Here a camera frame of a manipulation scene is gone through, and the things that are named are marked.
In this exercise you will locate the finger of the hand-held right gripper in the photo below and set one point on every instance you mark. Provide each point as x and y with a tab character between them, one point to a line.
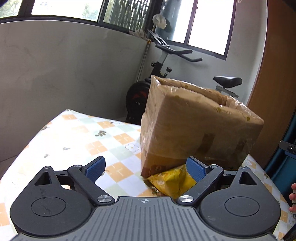
288	147

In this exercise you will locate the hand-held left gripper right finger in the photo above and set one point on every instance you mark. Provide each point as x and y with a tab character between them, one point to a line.
195	170

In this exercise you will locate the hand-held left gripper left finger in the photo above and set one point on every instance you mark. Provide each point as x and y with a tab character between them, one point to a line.
95	169

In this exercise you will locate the yellow snack packet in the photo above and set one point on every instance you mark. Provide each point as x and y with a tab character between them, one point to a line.
168	183

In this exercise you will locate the taped brown cardboard box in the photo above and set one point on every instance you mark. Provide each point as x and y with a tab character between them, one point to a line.
185	120

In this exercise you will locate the person's right hand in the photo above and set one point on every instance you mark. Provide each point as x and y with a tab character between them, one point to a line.
293	197

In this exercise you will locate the dark teal panel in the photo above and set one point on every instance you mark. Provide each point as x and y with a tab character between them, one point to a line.
277	171

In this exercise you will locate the checked floral bed sheet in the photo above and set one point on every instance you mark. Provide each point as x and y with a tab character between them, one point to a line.
69	139

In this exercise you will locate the brown wooden panel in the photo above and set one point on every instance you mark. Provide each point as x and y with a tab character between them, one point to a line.
275	69

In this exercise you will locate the black exercise bike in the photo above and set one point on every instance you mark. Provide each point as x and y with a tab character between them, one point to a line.
137	95

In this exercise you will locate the thin metal pole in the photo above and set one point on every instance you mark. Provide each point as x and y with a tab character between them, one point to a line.
143	60

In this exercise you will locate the beige cloth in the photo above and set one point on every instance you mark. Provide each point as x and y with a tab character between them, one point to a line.
142	33

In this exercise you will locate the black framed window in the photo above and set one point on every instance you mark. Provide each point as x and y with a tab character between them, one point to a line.
69	9
205	25

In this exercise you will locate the white cap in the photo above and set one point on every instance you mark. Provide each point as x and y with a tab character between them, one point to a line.
160	20

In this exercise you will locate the grey hanging cloth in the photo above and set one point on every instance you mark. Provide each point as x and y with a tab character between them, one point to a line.
171	14

